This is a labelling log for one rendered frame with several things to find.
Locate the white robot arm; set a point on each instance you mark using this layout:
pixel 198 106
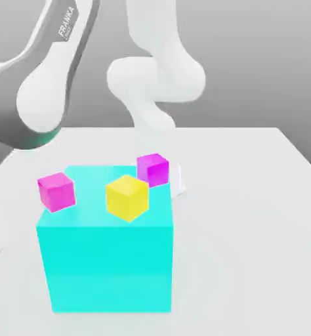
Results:
pixel 155 78

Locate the small magenta cube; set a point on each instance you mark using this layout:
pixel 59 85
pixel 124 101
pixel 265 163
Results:
pixel 155 169

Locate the small yellow cube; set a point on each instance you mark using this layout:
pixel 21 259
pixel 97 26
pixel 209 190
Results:
pixel 126 197

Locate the small pink cube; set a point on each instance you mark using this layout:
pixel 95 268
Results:
pixel 56 193

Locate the large cyan box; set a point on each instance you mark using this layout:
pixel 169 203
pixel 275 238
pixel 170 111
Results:
pixel 105 262

